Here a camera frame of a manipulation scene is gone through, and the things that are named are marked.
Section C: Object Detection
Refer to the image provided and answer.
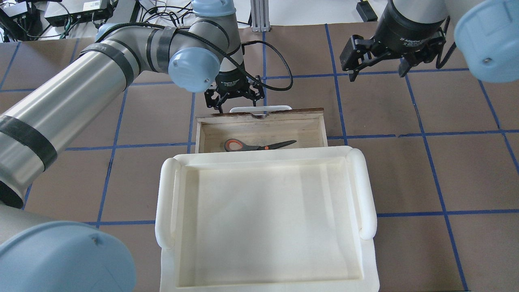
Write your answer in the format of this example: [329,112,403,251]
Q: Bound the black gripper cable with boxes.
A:
[97,23,294,92]

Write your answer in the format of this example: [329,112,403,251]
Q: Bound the grey orange scissors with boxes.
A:
[223,138,297,152]

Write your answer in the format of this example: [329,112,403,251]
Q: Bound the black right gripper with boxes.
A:
[339,0,449,82]

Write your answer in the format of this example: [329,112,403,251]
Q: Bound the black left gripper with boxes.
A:
[204,71,265,118]

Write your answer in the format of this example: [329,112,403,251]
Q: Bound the wooden drawer with white handle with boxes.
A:
[195,106,328,153]

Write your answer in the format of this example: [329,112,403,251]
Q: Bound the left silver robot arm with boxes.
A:
[0,0,244,292]

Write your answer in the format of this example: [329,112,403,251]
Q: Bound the white foam tray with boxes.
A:
[155,146,380,292]

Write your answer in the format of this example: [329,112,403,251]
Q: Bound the aluminium frame post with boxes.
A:
[250,0,271,32]

